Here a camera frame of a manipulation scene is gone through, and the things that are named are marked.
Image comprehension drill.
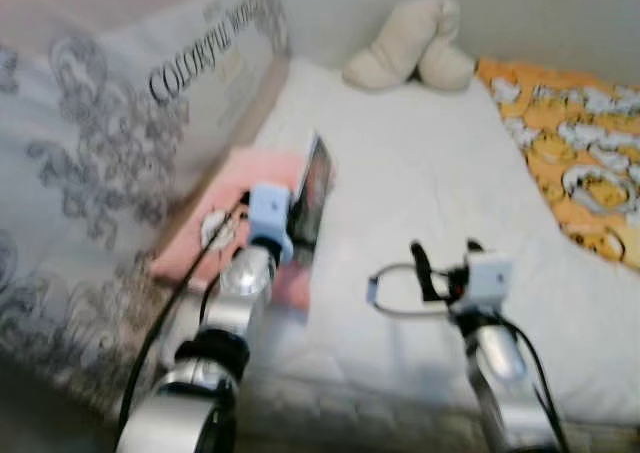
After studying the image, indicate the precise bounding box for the dark cover book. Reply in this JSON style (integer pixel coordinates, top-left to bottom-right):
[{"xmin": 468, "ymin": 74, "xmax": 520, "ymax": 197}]
[{"xmin": 293, "ymin": 133, "xmax": 336, "ymax": 264}]

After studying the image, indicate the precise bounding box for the thin grey loop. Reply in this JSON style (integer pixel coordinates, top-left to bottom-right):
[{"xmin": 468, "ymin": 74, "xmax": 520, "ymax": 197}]
[{"xmin": 367, "ymin": 263, "xmax": 451, "ymax": 319}]

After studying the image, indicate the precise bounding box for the pink cloth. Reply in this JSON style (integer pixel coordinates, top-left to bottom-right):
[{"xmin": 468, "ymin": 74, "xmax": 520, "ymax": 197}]
[{"xmin": 150, "ymin": 148, "xmax": 336, "ymax": 314}]

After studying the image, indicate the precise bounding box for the small white round object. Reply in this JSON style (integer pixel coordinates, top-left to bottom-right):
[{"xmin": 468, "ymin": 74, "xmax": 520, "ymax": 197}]
[{"xmin": 200, "ymin": 210, "xmax": 236, "ymax": 249}]

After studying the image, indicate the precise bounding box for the white bed mattress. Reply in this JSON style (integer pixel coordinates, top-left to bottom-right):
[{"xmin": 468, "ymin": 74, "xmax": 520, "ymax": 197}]
[{"xmin": 150, "ymin": 58, "xmax": 640, "ymax": 424}]

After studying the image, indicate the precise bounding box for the orange cartoon print blanket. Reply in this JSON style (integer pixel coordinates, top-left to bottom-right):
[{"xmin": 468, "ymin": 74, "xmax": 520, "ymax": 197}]
[{"xmin": 475, "ymin": 58, "xmax": 640, "ymax": 272}]

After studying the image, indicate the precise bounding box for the beige plush toy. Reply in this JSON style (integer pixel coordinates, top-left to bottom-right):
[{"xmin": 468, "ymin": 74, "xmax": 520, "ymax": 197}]
[{"xmin": 342, "ymin": 0, "xmax": 476, "ymax": 92}]

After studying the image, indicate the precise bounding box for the white bedding grey print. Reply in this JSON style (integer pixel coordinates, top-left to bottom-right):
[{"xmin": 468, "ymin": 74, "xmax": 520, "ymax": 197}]
[{"xmin": 0, "ymin": 0, "xmax": 291, "ymax": 414}]

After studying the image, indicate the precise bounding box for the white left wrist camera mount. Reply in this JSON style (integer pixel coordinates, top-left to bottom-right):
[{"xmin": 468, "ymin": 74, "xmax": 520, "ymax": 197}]
[{"xmin": 247, "ymin": 183, "xmax": 297, "ymax": 266}]

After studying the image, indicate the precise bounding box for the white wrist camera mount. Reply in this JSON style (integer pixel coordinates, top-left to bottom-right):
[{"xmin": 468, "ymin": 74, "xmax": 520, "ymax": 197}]
[
  {"xmin": 462, "ymin": 255, "xmax": 513, "ymax": 310},
  {"xmin": 247, "ymin": 183, "xmax": 297, "ymax": 266}
]

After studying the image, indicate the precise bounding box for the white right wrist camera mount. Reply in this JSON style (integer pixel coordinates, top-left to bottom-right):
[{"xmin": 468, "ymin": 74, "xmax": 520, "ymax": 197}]
[{"xmin": 462, "ymin": 255, "xmax": 513, "ymax": 310}]

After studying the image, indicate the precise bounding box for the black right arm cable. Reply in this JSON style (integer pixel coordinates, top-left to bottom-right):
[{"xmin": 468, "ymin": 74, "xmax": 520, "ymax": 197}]
[{"xmin": 498, "ymin": 315, "xmax": 569, "ymax": 453}]

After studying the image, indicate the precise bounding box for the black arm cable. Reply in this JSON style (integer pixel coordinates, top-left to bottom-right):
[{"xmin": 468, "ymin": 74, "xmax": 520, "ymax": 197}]
[
  {"xmin": 115, "ymin": 201, "xmax": 249, "ymax": 449},
  {"xmin": 498, "ymin": 315, "xmax": 569, "ymax": 453}
]

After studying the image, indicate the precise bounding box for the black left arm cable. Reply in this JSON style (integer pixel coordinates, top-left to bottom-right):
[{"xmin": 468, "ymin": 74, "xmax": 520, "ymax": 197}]
[{"xmin": 115, "ymin": 201, "xmax": 249, "ymax": 449}]

